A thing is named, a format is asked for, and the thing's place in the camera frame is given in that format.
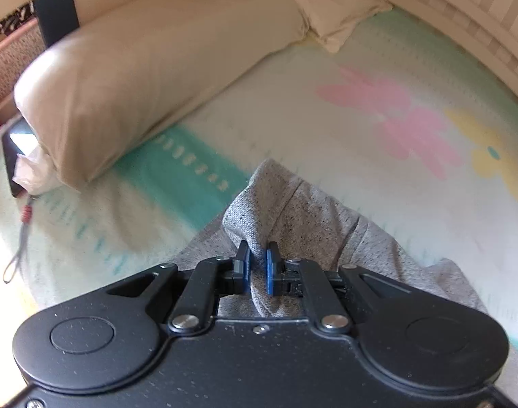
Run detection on beige pillow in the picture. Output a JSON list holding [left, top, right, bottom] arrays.
[[13, 0, 393, 188]]

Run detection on white wooden headboard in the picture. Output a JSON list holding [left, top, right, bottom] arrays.
[[361, 0, 518, 107]]

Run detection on pink patterned cloth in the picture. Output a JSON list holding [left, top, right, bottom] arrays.
[[0, 19, 46, 111]]

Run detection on grey pants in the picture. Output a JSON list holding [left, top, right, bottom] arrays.
[[169, 158, 518, 404]]

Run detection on black smartphone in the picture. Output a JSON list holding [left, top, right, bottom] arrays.
[[1, 117, 42, 199]]

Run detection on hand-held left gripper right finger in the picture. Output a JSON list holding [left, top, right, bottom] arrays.
[[265, 241, 413, 335]]

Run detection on grey phone lanyard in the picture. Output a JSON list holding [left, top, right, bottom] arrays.
[[3, 194, 39, 285]]

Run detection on white plastic wrapper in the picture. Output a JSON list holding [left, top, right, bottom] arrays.
[[12, 144, 64, 197]]

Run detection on floral printed bed sheet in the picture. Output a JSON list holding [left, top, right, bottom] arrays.
[[0, 8, 518, 349]]

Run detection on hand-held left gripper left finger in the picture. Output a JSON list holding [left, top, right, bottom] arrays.
[[107, 240, 253, 335]]

